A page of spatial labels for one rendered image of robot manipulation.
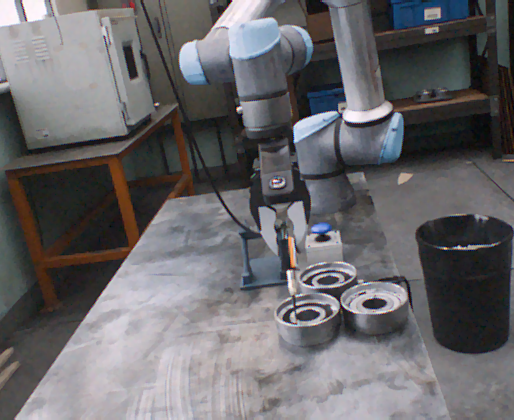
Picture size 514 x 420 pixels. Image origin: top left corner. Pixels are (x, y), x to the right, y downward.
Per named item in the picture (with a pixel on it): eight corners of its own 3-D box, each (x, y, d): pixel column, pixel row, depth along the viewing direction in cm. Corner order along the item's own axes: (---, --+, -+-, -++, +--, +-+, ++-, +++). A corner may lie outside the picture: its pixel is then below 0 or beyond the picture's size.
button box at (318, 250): (344, 264, 118) (341, 241, 117) (308, 268, 119) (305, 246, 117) (341, 248, 126) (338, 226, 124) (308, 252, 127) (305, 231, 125)
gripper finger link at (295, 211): (315, 238, 101) (301, 187, 98) (316, 252, 95) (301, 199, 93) (297, 242, 101) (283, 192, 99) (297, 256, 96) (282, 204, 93)
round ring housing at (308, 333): (302, 357, 89) (298, 333, 88) (265, 332, 98) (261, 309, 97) (356, 330, 94) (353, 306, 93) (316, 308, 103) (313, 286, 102)
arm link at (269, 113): (288, 96, 87) (233, 105, 87) (292, 127, 88) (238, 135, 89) (288, 89, 94) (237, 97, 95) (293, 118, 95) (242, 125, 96)
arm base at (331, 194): (298, 199, 163) (292, 164, 160) (353, 191, 161) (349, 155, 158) (297, 217, 148) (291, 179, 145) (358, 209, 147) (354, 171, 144)
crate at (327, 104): (378, 104, 472) (375, 76, 465) (381, 113, 436) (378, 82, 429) (312, 113, 480) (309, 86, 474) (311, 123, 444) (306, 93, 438)
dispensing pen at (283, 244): (286, 324, 91) (274, 217, 96) (288, 326, 95) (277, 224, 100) (300, 322, 91) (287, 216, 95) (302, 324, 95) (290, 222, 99)
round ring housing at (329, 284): (299, 311, 103) (295, 290, 102) (302, 284, 113) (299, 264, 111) (360, 306, 101) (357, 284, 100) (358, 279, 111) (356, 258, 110)
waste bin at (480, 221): (532, 354, 212) (528, 242, 199) (434, 364, 216) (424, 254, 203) (501, 307, 244) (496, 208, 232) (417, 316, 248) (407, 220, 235)
